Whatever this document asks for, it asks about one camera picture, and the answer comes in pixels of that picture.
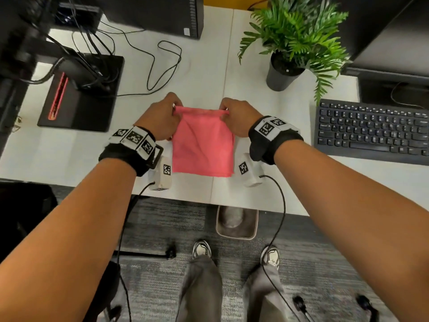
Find person's right hand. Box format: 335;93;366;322
219;98;264;138

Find person's left forearm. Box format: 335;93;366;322
0;158;138;322

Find small black box device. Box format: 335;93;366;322
53;2;103;31

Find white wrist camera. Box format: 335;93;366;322
238;152;264;188
148;156;173;191

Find black office chair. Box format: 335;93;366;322
0;180;59;263

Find yellow partition panel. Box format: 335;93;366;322
203;0;271;11

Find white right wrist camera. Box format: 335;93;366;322
238;152;264;188

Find person's right grey trouser leg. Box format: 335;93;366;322
243;264;302;322

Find black monitor with plain stand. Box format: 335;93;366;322
335;0;429;87

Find black stand base red slot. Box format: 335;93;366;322
37;53;125;133

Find black wristband with markers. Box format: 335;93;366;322
99;125;165;177
248;115;304;165

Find pink cloth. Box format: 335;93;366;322
171;106;235;178

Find black looped desk cable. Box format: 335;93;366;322
97;19;183;97

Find black computer tower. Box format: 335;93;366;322
93;0;204;40

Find black plant pot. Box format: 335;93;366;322
266;51;306;92

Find black right wristband with markers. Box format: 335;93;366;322
248;115;304;165

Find person's right forearm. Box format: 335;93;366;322
273;139;429;322

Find black monitor stand base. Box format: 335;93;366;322
358;77;429;110

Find black chair base with casters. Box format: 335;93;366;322
112;242;177;260

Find person's shoe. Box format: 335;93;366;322
192;240;212;261
260;245;281;269

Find person's left grey trouser leg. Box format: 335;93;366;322
176;254;224;322

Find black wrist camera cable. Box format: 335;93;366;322
259;174;304;322
115;182;157;322

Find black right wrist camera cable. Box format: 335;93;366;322
259;174;304;322

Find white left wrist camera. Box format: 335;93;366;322
148;156;173;191

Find black left wristband with markers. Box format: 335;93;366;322
99;125;165;177

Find grey waste bin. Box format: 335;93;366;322
215;205;259;240

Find green fern plant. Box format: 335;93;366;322
238;0;351;106

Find person's left hand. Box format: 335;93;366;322
134;92;184;141

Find black keyboard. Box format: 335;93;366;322
314;99;429;166

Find person's right shoe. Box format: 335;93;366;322
260;245;281;269

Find black left wrist camera cable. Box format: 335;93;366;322
115;182;157;322

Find person's left shoe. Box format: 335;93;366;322
192;240;212;261

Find person's grey trouser leg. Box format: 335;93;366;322
243;264;302;322
176;254;224;322

